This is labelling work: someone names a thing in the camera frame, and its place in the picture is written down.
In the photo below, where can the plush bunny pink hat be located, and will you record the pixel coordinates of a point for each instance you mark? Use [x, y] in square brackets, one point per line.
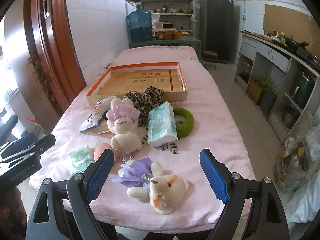
[122, 121]

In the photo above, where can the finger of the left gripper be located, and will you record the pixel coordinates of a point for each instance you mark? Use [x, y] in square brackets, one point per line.
[14, 147]
[38, 147]

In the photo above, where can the orange rimmed cardboard tray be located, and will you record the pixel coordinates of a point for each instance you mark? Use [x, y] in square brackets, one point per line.
[119, 80]

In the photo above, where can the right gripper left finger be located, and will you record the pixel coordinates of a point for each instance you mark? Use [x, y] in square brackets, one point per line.
[48, 218]

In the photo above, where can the potted green plant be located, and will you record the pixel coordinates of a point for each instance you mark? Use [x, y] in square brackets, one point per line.
[257, 86]

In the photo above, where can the black wok pan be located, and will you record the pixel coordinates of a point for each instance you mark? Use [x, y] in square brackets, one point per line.
[294, 45]

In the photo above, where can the green ring toy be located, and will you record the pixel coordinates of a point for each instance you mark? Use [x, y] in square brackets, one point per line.
[184, 121]

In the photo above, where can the pink table blanket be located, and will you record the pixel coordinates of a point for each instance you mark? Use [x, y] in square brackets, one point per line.
[214, 129]

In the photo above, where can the large green tissue pack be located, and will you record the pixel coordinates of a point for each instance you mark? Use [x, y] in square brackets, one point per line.
[161, 125]

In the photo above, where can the plush bunny purple bow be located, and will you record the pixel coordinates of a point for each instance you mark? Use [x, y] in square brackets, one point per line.
[145, 179]

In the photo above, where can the small green tissue pack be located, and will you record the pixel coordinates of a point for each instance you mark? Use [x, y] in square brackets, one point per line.
[80, 159]

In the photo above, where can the red wooden door frame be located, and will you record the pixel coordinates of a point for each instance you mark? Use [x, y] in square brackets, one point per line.
[53, 45]

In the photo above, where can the blue water jug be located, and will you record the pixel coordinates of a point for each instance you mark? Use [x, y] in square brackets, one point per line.
[139, 23]

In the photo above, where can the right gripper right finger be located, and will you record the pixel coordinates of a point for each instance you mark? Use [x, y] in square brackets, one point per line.
[266, 219]

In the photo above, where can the leopard print scrunchie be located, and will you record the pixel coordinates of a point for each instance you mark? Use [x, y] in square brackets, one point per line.
[146, 101]

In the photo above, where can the dark green rice cooker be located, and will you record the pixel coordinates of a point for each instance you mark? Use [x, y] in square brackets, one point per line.
[301, 89]

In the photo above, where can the purple cartoon wipes pack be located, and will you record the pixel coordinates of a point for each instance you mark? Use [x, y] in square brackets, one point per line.
[98, 115]

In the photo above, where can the pink sponge egg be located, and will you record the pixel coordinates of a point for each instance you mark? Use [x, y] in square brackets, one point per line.
[101, 148]

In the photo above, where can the black refrigerator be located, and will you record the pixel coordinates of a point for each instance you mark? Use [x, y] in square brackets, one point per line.
[216, 27]

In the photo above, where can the small round stool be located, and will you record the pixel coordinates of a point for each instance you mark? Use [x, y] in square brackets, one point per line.
[209, 59]

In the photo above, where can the white kitchen counter cabinet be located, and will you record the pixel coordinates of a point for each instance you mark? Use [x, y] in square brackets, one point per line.
[259, 57]

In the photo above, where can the yellow cartoon wipes pack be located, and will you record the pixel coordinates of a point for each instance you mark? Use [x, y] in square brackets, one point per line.
[98, 130]

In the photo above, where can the green metal shelf rack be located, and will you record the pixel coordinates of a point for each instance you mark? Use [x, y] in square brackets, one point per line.
[180, 13]

